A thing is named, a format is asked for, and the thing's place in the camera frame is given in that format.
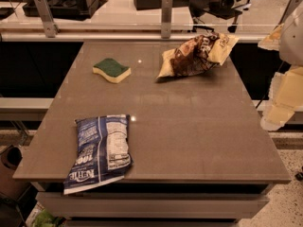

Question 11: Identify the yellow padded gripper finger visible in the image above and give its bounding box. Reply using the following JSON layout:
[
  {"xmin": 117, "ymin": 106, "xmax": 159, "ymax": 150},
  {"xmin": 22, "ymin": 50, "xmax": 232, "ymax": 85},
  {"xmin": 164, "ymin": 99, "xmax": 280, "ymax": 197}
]
[
  {"xmin": 258, "ymin": 24, "xmax": 283, "ymax": 51},
  {"xmin": 260, "ymin": 66, "xmax": 303, "ymax": 131}
]

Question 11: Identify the green and yellow sponge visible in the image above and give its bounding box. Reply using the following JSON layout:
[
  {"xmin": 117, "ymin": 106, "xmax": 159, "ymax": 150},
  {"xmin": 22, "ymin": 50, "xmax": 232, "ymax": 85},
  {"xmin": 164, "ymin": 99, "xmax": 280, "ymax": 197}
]
[{"xmin": 93, "ymin": 58, "xmax": 131, "ymax": 83}]

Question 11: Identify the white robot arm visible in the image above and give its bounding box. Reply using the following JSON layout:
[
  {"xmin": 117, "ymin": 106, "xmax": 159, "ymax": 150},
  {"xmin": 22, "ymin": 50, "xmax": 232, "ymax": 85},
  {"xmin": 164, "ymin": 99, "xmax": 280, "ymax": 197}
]
[{"xmin": 258, "ymin": 8, "xmax": 303, "ymax": 131}]

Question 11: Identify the black office chair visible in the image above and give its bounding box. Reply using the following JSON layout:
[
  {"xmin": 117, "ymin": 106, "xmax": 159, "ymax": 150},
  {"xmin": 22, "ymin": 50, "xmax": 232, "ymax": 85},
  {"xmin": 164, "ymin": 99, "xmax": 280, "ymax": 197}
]
[{"xmin": 188, "ymin": 0, "xmax": 287, "ymax": 34}]

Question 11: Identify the brown yellow snack bag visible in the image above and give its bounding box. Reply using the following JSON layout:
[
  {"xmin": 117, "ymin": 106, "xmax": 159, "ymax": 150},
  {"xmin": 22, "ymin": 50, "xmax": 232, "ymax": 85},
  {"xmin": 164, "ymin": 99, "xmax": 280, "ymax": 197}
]
[{"xmin": 157, "ymin": 32, "xmax": 239, "ymax": 79}]

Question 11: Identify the blue chip bag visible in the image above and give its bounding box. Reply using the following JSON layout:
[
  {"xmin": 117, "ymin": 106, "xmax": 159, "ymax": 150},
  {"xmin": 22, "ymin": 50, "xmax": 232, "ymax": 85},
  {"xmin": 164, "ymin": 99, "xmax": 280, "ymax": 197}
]
[{"xmin": 63, "ymin": 114, "xmax": 133, "ymax": 195}]

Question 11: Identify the black equipment case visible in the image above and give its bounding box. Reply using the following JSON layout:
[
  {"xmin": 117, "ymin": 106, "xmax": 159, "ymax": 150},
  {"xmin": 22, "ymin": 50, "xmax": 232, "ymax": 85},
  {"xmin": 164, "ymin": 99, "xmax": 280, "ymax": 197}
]
[{"xmin": 22, "ymin": 0, "xmax": 108, "ymax": 21}]

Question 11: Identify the green item under table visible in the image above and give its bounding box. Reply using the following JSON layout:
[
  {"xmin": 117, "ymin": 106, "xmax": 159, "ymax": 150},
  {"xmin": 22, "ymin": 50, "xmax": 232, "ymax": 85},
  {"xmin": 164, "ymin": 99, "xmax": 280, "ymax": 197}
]
[{"xmin": 30, "ymin": 210, "xmax": 65, "ymax": 227}]

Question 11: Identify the brown bin at left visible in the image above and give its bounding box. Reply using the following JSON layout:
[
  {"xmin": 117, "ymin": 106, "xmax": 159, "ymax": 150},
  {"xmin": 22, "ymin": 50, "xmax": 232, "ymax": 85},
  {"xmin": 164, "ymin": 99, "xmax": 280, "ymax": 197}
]
[{"xmin": 0, "ymin": 146, "xmax": 29, "ymax": 201}]

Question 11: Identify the right metal bracket post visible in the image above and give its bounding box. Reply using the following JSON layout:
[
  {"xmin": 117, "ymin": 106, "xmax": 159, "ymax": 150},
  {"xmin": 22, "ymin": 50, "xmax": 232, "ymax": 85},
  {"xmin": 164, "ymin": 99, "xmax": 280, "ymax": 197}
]
[{"xmin": 278, "ymin": 0, "xmax": 303, "ymax": 25}]

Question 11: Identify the metal bracket post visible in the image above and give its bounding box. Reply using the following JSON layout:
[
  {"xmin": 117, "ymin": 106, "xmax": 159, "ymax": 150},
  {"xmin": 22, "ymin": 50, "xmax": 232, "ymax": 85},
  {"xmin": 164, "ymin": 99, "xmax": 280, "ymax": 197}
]
[
  {"xmin": 33, "ymin": 0, "xmax": 59, "ymax": 38},
  {"xmin": 161, "ymin": 0, "xmax": 173, "ymax": 39},
  {"xmin": 278, "ymin": 0, "xmax": 303, "ymax": 25}
]

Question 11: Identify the middle metal bracket post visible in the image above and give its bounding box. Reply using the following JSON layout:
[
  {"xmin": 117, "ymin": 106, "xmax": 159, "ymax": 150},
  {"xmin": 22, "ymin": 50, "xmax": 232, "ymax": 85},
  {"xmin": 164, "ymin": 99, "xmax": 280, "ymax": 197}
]
[{"xmin": 161, "ymin": 0, "xmax": 173, "ymax": 39}]

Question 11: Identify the left metal bracket post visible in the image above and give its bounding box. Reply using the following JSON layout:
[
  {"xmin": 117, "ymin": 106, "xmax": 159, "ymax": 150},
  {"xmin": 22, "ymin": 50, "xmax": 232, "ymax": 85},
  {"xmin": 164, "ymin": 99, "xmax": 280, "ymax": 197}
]
[{"xmin": 33, "ymin": 0, "xmax": 59, "ymax": 38}]

